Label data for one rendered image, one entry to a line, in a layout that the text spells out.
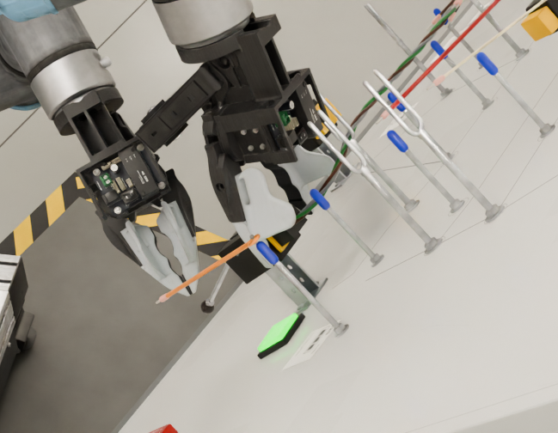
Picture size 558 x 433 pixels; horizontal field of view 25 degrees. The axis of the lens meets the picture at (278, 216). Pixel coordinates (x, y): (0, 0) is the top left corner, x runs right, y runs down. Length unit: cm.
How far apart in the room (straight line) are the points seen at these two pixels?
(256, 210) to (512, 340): 39
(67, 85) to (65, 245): 155
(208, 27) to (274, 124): 10
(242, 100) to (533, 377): 46
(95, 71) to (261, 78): 25
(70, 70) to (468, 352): 59
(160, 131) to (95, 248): 166
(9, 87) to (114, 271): 140
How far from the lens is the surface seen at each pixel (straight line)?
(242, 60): 103
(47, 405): 249
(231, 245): 114
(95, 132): 122
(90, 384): 251
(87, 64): 123
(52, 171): 293
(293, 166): 113
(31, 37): 124
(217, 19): 101
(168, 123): 109
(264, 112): 102
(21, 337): 252
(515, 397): 67
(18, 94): 134
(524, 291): 78
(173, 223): 121
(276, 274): 115
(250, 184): 107
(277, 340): 111
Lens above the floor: 199
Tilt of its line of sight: 46 degrees down
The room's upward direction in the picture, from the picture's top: straight up
